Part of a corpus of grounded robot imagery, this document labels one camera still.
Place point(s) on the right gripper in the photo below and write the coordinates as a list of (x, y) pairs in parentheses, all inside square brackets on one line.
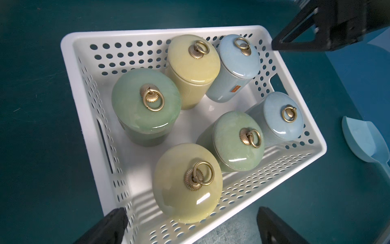
[(335, 23)]

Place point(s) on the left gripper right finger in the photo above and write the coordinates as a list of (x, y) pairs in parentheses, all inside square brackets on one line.
[(274, 230)]

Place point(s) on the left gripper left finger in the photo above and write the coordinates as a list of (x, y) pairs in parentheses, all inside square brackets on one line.
[(109, 230)]

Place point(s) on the yellow canister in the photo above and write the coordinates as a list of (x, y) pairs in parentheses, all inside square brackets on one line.
[(192, 64), (187, 183)]

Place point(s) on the white perforated plastic basket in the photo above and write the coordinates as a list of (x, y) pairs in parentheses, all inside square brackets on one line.
[(123, 171)]

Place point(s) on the light blue dustpan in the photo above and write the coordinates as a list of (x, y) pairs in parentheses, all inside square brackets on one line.
[(366, 142)]

